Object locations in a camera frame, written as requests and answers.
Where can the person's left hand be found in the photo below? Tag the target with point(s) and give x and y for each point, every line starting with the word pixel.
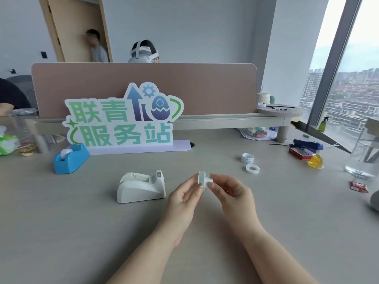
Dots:
pixel 180 204

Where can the person's right hand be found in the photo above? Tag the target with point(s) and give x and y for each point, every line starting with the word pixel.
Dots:
pixel 235 204

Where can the person's right thumb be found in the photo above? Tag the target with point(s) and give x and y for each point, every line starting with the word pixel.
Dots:
pixel 217 192

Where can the person's left thumb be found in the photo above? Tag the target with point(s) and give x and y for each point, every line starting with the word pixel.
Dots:
pixel 196 193

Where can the small white tape roll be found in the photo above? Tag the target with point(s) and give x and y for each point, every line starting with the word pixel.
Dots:
pixel 205 179

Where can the person's right forearm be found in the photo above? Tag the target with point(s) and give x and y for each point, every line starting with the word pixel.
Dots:
pixel 266 251

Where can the person's left forearm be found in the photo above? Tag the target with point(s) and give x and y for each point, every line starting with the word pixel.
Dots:
pixel 148 251

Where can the stack of white tape rolls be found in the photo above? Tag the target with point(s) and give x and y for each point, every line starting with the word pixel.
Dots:
pixel 247 158

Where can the lavender sign base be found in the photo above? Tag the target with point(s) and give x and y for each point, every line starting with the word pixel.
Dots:
pixel 180 145

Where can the white tape dispenser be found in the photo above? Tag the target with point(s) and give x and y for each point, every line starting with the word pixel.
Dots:
pixel 139 189

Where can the clear bag of small items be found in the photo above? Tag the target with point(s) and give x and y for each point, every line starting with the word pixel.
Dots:
pixel 257 133

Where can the red staple box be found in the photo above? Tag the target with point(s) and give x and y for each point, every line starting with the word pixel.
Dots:
pixel 299 153

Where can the beige desk shelf riser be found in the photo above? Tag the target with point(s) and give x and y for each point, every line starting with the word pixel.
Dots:
pixel 281 112

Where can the blue stapler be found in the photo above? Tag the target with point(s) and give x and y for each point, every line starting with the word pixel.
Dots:
pixel 308 144

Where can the yellow jelly cup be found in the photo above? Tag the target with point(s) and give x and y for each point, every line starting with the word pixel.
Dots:
pixel 315 162

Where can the white cup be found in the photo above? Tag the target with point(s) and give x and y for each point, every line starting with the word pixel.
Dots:
pixel 263 98

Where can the green cup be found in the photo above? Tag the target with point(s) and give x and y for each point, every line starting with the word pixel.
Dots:
pixel 271 99

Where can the pink desk divider panel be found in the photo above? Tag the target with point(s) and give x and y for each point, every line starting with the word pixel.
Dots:
pixel 207 85

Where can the green and blue cutout sign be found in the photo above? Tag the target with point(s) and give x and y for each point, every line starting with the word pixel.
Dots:
pixel 118 118

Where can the green spray bottle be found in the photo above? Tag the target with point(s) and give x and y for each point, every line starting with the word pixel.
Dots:
pixel 322 124

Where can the blue tape dispenser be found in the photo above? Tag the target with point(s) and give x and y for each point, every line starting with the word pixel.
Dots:
pixel 71 160

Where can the red snack packet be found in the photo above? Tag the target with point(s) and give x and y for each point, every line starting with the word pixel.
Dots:
pixel 359 186

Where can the white headset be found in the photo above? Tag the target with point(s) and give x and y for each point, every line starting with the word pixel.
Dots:
pixel 145 53

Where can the clear glass jar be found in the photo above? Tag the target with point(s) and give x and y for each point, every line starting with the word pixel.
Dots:
pixel 362 156

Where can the small brown snack cup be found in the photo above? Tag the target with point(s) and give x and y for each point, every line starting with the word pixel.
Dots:
pixel 27 151

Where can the clear plastic container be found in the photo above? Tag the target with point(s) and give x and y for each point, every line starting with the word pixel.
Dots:
pixel 28 127

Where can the green tissue pack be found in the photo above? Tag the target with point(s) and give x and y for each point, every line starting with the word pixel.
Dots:
pixel 8 145

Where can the wooden door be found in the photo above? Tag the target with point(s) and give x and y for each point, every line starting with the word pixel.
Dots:
pixel 77 26

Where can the grey window frame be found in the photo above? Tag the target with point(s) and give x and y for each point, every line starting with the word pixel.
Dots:
pixel 334 65

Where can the black wall switch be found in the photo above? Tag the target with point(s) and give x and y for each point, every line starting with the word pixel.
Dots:
pixel 44 54

